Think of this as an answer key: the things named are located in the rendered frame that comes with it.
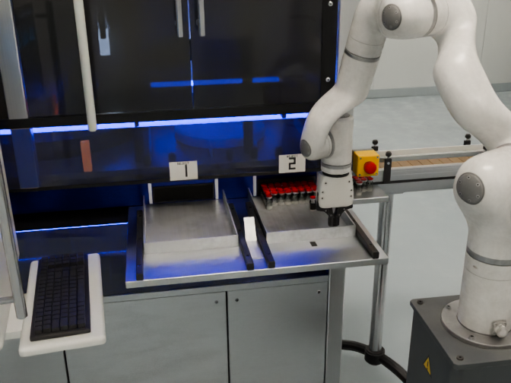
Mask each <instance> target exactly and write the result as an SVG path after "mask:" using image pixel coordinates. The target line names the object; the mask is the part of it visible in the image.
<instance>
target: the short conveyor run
mask: <svg viewBox="0 0 511 383"><path fill-rule="evenodd" d="M465 138H466V140H464V144H463V145H460V146H448V147H425V148H414V149H402V150H379V151H378V146H376V145H377V144H378V141H377V140H376V139H374V140H373V142H372V144H374V146H372V147H371V148H373V149H374V150H375V151H376V152H377V153H378V154H379V173H378V176H371V177H372V178H373V184H374V185H378V186H379V187H380V188H381V189H382V190H383V191H384V192H385V193H386V194H389V193H399V192H418V191H429V190H439V189H449V188H453V184H454V180H455V176H456V174H457V172H458V170H459V168H460V166H461V165H462V164H463V163H464V162H465V161H466V160H468V159H470V158H472V157H474V156H476V155H478V154H482V153H484V152H487V149H486V148H485V146H484V145H483V144H472V145H471V140H469V138H471V135H470V134H466V135H465ZM452 151H455V152H452ZM440 152H444V153H440ZM429 153H432V154H429ZM406 154H410V155H406ZM396 155H398V156H396ZM384 156H386V157H384Z"/></svg>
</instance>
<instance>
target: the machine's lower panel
mask: <svg viewBox="0 0 511 383"><path fill-rule="evenodd" d="M328 281H329V275H320V276H311V277H296V278H288V279H280V280H264V281H256V282H248V283H232V284H224V285H216V286H200V287H193V288H185V289H176V290H161V291H153V292H144V293H129V294H121V295H112V296H103V307H104V318H105V329H106V343H104V344H101V345H96V346H90V347H82V348H77V349H71V350H66V351H65V355H66V360H67V366H68V375H69V381H70V383H228V360H227V314H226V292H225V291H227V311H228V336H229V360H230V383H324V369H325V331H326V311H327V292H328ZM19 345H20V338H15V339H10V340H5V341H4V345H3V347H2V349H1V350H0V382H1V383H68V376H67V370H66V365H65V356H64V350H63V351H57V352H52V353H44V354H38V355H33V356H23V357H22V356H20V355H19Z"/></svg>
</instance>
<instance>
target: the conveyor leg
mask: <svg viewBox="0 0 511 383"><path fill-rule="evenodd" d="M397 194H404V192H399V193H389V194H387V195H388V196H389V201H388V202H379V213H378V224H377V235H376V242H377V243H378V244H379V246H380V247H381V249H382V250H383V251H384V252H385V253H386V255H387V256H389V246H390V236H391V227H392V209H393V199H394V195H397ZM388 265H389V264H378V265H375V267H374V278H373V299H372V310H371V321H370V342H369V350H370V351H371V352H374V353H378V352H380V351H381V349H382V332H383V322H384V312H385V302H386V284H387V274H388Z"/></svg>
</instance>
